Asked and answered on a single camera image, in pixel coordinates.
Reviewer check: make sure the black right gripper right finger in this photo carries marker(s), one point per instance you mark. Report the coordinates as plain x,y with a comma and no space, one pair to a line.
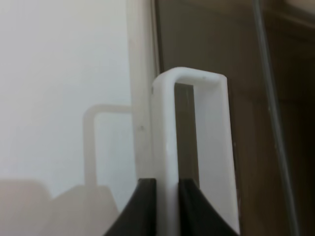
197,216

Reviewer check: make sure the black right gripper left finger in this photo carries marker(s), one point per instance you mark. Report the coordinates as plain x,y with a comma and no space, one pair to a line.
139,217

